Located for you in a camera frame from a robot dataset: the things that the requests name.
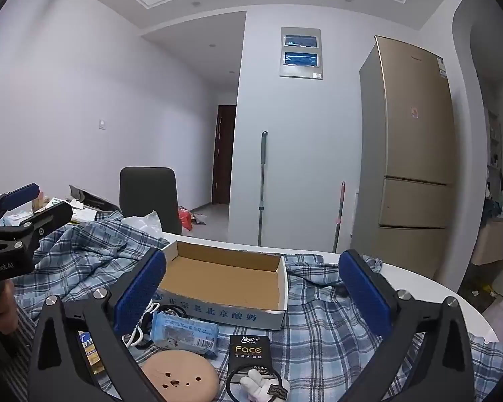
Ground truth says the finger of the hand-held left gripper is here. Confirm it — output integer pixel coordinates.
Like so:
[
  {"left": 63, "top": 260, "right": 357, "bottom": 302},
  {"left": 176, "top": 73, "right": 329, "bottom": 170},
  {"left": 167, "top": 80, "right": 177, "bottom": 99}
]
[
  {"left": 19, "top": 201, "right": 74, "bottom": 242},
  {"left": 0, "top": 183, "right": 40, "bottom": 222}
]

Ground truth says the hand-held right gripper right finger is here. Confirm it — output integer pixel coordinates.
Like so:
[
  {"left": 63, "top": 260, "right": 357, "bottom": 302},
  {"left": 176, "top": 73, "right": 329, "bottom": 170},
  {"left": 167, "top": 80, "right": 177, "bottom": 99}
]
[{"left": 337, "top": 249, "right": 476, "bottom": 402}]

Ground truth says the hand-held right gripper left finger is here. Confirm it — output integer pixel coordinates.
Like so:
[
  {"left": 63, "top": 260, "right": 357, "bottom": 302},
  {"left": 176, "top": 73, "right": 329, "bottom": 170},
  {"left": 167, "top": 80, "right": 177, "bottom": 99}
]
[{"left": 27, "top": 247, "right": 168, "bottom": 402}]

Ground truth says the blue tissue pack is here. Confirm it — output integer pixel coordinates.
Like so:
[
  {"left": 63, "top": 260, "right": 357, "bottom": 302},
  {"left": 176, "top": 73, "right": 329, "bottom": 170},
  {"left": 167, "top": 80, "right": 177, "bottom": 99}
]
[{"left": 150, "top": 311, "right": 219, "bottom": 358}]

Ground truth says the cardboard box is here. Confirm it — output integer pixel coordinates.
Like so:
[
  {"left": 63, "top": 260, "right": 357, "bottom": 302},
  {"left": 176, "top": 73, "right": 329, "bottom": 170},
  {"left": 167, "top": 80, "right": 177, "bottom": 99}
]
[{"left": 156, "top": 241, "right": 288, "bottom": 331}]

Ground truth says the round tan wooden disc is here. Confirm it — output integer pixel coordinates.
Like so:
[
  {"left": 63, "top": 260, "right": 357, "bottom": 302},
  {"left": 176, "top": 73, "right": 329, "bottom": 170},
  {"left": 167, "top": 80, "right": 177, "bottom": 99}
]
[{"left": 142, "top": 351, "right": 220, "bottom": 402}]

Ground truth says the black tissue pack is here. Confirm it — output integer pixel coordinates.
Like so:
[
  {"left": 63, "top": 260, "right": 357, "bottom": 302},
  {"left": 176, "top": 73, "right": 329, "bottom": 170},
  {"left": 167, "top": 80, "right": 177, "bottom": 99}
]
[{"left": 228, "top": 334, "right": 274, "bottom": 375}]

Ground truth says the black hair tie white bunny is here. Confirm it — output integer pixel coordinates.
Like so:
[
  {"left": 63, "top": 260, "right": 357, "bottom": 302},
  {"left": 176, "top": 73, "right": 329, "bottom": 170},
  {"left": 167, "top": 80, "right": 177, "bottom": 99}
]
[{"left": 226, "top": 365, "right": 290, "bottom": 402}]

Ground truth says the person's left hand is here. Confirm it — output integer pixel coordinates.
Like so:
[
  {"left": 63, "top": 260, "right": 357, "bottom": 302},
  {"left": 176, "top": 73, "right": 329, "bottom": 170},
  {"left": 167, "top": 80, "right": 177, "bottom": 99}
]
[{"left": 0, "top": 278, "right": 21, "bottom": 336}]

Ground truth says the blue plaid shirt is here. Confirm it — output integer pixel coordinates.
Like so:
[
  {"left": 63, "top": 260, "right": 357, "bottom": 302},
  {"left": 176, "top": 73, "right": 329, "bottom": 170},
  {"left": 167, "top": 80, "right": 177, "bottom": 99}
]
[{"left": 8, "top": 209, "right": 501, "bottom": 402}]

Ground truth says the white plastic bag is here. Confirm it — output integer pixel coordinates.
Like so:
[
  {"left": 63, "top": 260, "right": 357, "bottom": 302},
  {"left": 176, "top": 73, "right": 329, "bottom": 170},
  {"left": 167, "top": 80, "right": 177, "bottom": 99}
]
[{"left": 121, "top": 210, "right": 164, "bottom": 239}]

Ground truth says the dark grey chair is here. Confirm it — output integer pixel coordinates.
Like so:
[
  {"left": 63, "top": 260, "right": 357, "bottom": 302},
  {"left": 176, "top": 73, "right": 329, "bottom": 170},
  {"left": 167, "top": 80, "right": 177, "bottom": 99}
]
[{"left": 119, "top": 166, "right": 183, "bottom": 235}]

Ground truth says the gold refrigerator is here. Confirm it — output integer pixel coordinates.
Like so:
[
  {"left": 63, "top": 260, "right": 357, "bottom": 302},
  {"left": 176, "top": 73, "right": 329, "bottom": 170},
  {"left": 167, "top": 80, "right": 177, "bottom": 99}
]
[{"left": 350, "top": 36, "right": 457, "bottom": 279}]

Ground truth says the beige cabinet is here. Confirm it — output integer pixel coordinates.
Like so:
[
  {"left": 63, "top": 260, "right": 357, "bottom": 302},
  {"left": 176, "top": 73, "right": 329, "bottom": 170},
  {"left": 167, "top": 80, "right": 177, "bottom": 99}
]
[{"left": 471, "top": 213, "right": 503, "bottom": 265}]

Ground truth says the grey green mop pole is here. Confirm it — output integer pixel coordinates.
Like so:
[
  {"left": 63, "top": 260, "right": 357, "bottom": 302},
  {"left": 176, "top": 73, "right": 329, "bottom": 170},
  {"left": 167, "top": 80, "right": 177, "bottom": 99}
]
[{"left": 257, "top": 131, "right": 270, "bottom": 247}]

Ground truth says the dark brown door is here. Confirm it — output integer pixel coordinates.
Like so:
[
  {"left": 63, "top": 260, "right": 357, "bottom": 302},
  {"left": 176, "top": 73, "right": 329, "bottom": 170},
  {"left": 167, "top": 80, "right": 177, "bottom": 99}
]
[{"left": 212, "top": 105, "right": 237, "bottom": 206}]

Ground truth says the open shelf unit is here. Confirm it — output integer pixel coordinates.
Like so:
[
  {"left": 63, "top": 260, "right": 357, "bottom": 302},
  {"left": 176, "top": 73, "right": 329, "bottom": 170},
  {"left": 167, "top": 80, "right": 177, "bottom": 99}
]
[{"left": 484, "top": 109, "right": 503, "bottom": 202}]

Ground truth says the grey electrical panel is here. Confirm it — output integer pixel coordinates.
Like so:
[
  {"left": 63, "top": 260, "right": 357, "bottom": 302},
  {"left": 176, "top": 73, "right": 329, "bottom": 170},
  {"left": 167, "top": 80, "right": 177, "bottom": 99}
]
[{"left": 279, "top": 26, "right": 323, "bottom": 79}]

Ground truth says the plain black hair tie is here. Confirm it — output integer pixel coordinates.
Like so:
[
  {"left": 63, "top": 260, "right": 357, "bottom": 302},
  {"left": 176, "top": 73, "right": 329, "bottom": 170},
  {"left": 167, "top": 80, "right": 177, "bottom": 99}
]
[{"left": 161, "top": 305, "right": 189, "bottom": 320}]

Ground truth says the white cable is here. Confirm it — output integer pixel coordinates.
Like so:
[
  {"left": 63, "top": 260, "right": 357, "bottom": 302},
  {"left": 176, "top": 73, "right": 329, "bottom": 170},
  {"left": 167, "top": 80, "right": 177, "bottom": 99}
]
[{"left": 123, "top": 299, "right": 164, "bottom": 348}]

